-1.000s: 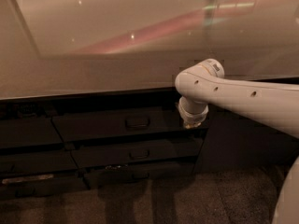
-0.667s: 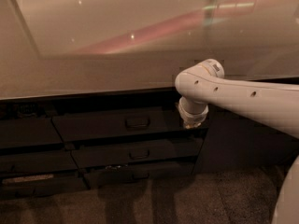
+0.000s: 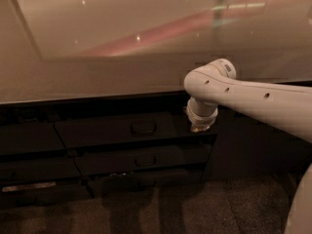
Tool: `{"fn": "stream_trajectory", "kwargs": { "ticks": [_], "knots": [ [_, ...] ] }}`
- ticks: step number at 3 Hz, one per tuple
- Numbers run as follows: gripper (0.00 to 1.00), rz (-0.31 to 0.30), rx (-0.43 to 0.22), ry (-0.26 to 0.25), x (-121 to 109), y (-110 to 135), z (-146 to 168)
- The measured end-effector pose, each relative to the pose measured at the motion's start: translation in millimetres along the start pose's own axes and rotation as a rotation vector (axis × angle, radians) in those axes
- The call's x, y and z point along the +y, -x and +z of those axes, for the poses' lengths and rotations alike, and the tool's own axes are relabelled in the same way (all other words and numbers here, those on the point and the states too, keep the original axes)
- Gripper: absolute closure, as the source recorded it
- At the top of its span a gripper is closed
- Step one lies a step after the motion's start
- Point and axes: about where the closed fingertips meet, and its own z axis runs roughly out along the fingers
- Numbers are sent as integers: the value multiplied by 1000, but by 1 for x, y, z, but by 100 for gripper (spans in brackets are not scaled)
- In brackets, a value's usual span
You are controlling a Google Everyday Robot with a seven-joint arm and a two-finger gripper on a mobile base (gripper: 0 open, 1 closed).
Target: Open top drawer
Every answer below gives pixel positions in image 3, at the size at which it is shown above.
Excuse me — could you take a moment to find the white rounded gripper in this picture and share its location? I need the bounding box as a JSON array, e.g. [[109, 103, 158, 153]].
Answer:
[[186, 105, 218, 133]]

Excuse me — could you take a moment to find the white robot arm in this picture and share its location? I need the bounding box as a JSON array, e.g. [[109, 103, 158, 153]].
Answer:
[[184, 58, 312, 234]]

